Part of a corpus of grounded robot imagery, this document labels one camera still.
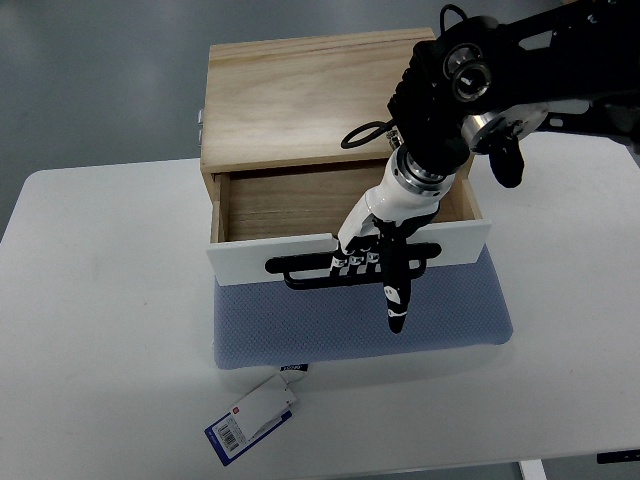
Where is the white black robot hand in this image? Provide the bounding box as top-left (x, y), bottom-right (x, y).
top-left (331, 147), bottom-right (455, 334)

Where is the white drawer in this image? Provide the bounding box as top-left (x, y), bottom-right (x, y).
top-left (207, 160), bottom-right (491, 286)

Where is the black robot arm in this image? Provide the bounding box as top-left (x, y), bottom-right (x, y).
top-left (341, 1), bottom-right (639, 188)

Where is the wooden drawer cabinet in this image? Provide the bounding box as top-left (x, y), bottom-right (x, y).
top-left (200, 28), bottom-right (435, 191)

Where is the blue grey cushion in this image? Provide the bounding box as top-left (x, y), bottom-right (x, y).
top-left (213, 250), bottom-right (513, 370)

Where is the metal side latch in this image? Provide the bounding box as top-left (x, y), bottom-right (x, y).
top-left (196, 108), bottom-right (204, 147)

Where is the white blue product tag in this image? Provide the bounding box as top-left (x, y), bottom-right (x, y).
top-left (204, 374), bottom-right (297, 466)

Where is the black desk control panel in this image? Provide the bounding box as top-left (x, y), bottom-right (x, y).
top-left (596, 449), bottom-right (640, 465)

